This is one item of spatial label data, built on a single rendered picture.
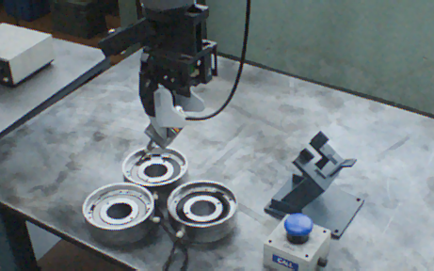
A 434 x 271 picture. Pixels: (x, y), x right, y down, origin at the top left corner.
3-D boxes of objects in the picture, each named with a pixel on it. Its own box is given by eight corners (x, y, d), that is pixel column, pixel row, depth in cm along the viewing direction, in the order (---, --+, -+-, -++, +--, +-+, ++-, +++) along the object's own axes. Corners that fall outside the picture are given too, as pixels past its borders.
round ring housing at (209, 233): (197, 192, 104) (196, 171, 101) (251, 216, 99) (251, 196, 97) (154, 229, 97) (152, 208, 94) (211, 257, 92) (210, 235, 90)
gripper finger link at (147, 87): (148, 121, 90) (146, 63, 85) (139, 119, 90) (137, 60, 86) (168, 108, 93) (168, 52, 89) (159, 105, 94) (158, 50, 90)
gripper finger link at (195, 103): (200, 138, 96) (195, 87, 90) (168, 128, 98) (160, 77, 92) (212, 127, 98) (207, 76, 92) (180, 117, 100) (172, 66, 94)
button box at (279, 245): (262, 265, 91) (263, 241, 88) (285, 236, 96) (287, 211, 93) (313, 287, 87) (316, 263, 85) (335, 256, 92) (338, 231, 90)
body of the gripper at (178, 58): (188, 103, 86) (184, 20, 79) (137, 87, 89) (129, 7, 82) (218, 79, 91) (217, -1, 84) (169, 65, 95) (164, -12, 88)
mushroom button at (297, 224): (277, 250, 90) (279, 224, 87) (291, 233, 93) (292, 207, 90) (303, 261, 88) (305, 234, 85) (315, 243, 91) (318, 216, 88)
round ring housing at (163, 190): (126, 167, 109) (124, 147, 107) (188, 164, 110) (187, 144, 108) (122, 207, 101) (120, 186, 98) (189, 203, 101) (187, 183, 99)
